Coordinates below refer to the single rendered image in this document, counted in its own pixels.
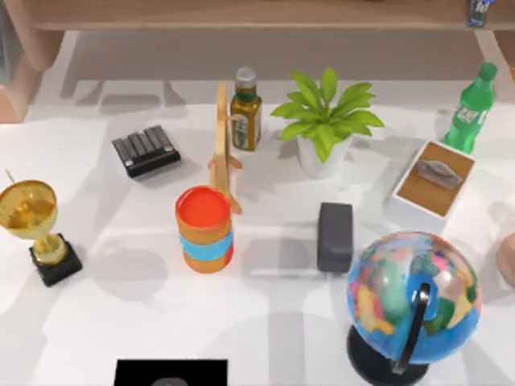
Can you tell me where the black ribbed stapler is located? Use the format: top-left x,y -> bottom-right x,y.
111,125 -> 181,179

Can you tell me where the gold trophy on black base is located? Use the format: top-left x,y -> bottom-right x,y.
0,169 -> 84,288

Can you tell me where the wooden stand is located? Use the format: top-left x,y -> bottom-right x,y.
207,83 -> 245,216

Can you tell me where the orange and blue can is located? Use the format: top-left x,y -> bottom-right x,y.
175,184 -> 235,274

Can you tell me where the salmon-coloured round object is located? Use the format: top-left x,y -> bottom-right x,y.
494,234 -> 515,288

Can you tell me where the black square panel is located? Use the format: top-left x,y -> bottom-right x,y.
113,359 -> 229,386

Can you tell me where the colourful globe on black stand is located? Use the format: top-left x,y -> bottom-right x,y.
346,231 -> 483,386

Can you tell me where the olive oil bottle grey cap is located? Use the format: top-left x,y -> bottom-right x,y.
229,67 -> 263,153

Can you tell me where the green plant in white pot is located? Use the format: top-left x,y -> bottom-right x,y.
270,67 -> 385,179

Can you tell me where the green bottle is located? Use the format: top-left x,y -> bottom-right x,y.
443,62 -> 499,155

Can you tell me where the dark grey block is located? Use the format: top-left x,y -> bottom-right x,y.
316,202 -> 355,273

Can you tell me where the blue and white can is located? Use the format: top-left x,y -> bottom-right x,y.
466,0 -> 492,29

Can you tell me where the wooden shelf unit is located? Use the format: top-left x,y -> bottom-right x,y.
0,0 -> 515,124

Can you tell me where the white box with wooden top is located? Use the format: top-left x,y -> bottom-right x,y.
393,140 -> 476,220

